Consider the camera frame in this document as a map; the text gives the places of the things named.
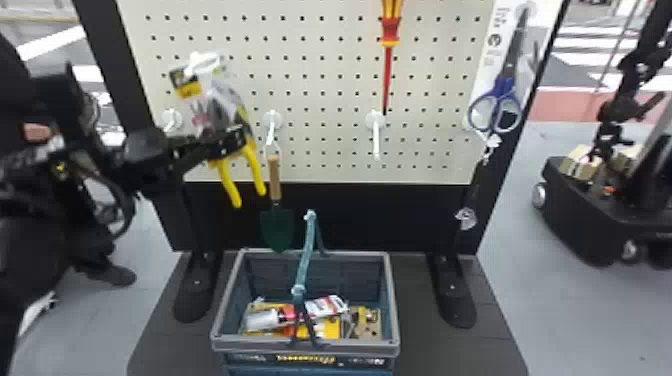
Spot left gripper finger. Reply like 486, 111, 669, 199
177, 125, 249, 165

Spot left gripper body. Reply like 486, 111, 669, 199
131, 152, 188, 200

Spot yellow pliers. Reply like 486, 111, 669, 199
167, 49, 268, 210

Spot white pegboard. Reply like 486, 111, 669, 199
70, 0, 573, 330

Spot white tube on yellow card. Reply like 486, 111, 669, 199
241, 301, 344, 340

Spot red white packet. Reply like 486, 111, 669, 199
303, 294, 351, 320

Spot red yellow screwdriver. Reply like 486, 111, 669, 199
378, 0, 405, 116

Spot blue basket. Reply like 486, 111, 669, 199
209, 209, 402, 376

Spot brown card packet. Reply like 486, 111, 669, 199
343, 305, 384, 340

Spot blue scissors on card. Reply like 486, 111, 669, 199
463, 0, 548, 136

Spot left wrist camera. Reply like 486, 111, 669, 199
122, 127, 170, 165

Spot black cable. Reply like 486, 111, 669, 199
78, 166, 139, 241

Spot green trowel wooden handle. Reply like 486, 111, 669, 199
259, 152, 296, 255

